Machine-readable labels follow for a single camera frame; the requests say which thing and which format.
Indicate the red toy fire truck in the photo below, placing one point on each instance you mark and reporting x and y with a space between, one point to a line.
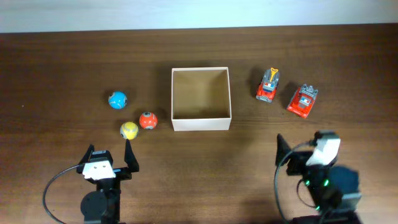
303 100

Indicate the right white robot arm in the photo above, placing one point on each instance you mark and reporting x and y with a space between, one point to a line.
334 189

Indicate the blue toy ball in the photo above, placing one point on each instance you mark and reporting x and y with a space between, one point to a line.
117 100

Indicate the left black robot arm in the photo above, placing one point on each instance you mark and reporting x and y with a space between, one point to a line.
102 206

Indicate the pink cardboard box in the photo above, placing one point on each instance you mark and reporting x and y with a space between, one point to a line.
200 99

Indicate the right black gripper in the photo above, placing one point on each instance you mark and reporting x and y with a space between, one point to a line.
298 159

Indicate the red truck with yellow crane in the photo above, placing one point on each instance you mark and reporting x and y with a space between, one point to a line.
268 87

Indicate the orange-red toy ball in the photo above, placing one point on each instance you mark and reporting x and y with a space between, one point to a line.
148 120

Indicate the yellow toy ball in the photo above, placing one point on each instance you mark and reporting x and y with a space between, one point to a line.
129 130

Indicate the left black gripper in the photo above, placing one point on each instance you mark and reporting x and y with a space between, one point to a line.
125 173

